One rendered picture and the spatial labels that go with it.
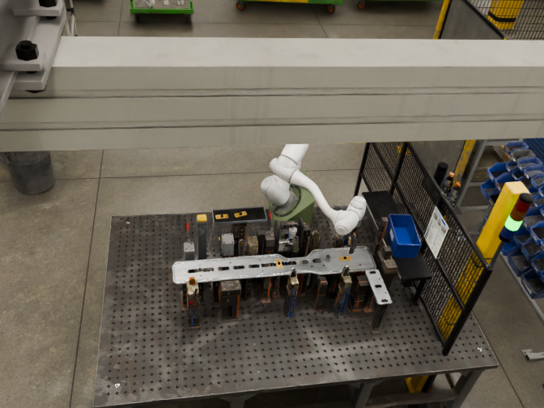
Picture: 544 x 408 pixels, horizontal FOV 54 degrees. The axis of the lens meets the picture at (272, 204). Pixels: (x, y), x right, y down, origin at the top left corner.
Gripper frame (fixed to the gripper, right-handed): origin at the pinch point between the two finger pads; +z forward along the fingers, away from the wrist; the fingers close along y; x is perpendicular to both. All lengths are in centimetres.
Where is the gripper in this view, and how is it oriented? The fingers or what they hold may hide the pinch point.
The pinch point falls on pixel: (348, 244)
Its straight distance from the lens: 363.6
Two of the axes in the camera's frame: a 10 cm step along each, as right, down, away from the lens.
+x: 9.8, -0.6, 1.8
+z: -0.7, 7.5, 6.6
